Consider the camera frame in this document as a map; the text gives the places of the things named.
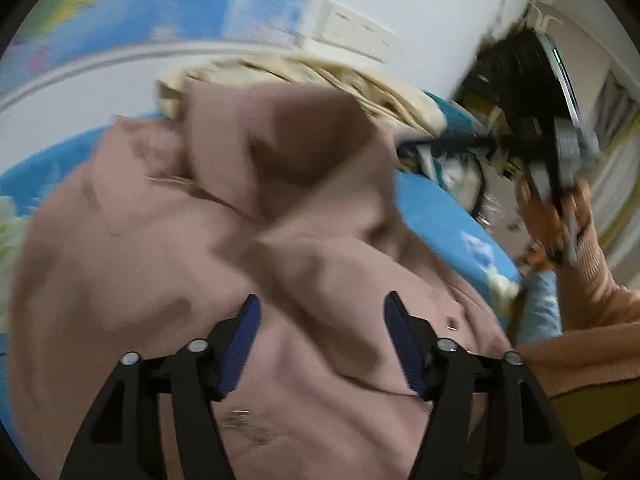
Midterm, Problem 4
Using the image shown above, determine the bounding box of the white wall socket panel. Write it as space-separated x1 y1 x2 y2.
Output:
314 1 397 63

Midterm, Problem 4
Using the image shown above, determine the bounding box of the right hand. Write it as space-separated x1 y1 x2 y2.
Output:
515 177 591 271

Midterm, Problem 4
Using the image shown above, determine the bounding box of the teal perforated plastic basket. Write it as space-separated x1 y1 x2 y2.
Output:
424 90 486 136

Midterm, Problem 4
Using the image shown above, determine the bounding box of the blue floral bed sheet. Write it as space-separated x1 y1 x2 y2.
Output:
0 112 522 453

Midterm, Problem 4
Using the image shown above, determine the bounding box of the pink coat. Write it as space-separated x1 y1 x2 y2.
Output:
6 79 516 480

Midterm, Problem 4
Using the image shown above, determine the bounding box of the cream beige garment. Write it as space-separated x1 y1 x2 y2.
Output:
156 51 448 137

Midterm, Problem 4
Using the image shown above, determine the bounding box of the colourful wall map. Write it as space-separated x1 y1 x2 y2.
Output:
1 0 308 92

